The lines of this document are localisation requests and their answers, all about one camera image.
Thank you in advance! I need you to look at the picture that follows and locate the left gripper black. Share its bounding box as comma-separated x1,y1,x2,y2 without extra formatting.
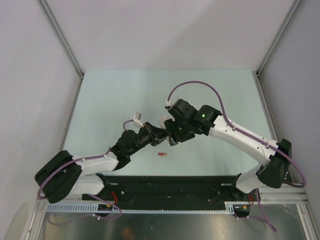
127,121,169,156

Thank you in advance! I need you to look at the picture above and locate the white remote control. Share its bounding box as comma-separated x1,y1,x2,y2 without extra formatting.
158,115,171,128

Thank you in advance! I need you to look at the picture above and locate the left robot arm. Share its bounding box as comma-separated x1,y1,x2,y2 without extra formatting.
34,122,168,204

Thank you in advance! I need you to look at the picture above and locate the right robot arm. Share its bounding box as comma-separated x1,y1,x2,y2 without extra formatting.
161,99,291,201

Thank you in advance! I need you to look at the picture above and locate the red orange battery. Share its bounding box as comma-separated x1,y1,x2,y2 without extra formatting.
158,152,167,157

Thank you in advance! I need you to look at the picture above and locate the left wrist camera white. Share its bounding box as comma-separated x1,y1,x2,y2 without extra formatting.
133,112,144,128

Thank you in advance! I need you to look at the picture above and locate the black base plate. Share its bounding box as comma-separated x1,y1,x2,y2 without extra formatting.
97,175,257,210

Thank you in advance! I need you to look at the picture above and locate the right aluminium frame post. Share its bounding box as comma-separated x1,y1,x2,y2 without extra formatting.
255,0,304,76

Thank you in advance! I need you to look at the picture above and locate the aluminium frame post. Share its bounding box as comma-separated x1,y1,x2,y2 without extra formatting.
36,0,85,78
255,0,304,76

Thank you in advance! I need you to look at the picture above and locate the grey slotted cable duct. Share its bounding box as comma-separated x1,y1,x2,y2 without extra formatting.
45,201,249,215

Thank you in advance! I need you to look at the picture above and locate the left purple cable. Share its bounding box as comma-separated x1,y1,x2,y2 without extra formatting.
36,119,136,226

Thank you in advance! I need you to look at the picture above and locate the purple cable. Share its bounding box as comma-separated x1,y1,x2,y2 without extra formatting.
36,119,136,226
165,80,308,232

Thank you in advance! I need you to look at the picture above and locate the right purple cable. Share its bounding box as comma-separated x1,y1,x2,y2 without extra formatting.
165,80,308,232

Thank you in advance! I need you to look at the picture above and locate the left aluminium frame post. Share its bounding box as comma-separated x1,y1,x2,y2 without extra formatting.
36,0,85,78

